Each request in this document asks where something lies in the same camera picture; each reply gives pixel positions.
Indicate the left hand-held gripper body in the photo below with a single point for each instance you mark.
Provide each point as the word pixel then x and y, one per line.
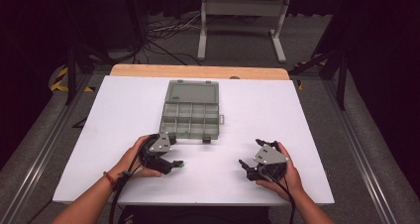
pixel 160 144

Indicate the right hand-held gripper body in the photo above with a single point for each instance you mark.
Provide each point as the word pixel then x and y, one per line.
pixel 269 157

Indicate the grey translucent compartment box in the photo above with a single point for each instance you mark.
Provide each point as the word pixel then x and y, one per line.
pixel 193 113

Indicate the person's right hand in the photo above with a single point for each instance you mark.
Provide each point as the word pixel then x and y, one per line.
pixel 292 181

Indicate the person's left hand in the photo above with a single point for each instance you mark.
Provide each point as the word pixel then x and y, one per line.
pixel 127 164

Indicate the white board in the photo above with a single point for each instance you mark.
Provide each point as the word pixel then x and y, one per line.
pixel 247 118

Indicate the person's black clothing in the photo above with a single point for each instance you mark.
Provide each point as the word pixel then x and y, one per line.
pixel 198 215

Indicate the wooden table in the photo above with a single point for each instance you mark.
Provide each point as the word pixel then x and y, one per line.
pixel 198 72

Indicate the black metal stand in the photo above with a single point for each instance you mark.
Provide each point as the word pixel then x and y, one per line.
pixel 341 85

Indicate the yellow black striped tape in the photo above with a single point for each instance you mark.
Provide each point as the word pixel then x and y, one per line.
pixel 61 73

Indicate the aluminium floor rail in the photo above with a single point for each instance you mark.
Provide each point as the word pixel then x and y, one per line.
pixel 363 171
pixel 33 171

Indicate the grey metal stand frame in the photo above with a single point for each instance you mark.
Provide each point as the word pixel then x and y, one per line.
pixel 244 6

